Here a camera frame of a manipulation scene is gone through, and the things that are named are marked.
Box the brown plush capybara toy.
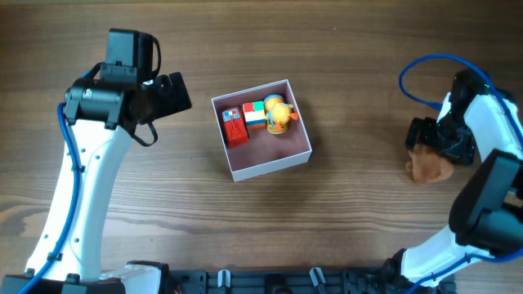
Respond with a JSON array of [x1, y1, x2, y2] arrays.
[[405, 144, 454, 185]]

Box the red toy truck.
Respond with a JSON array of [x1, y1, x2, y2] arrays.
[[221, 107, 248, 148]]

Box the multicoloured puzzle cube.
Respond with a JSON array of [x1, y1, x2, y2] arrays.
[[242, 100, 266, 129]]

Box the yellow duck toy blue hat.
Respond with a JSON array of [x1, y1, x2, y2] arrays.
[[263, 94, 299, 125]]

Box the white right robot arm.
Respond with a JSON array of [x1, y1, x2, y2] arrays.
[[382, 68, 522, 293]]

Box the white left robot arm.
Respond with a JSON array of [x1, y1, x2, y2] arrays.
[[1, 29, 192, 293]]

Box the white cardboard box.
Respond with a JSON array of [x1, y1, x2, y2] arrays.
[[212, 79, 312, 182]]

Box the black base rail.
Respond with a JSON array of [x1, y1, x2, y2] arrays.
[[167, 267, 457, 294]]

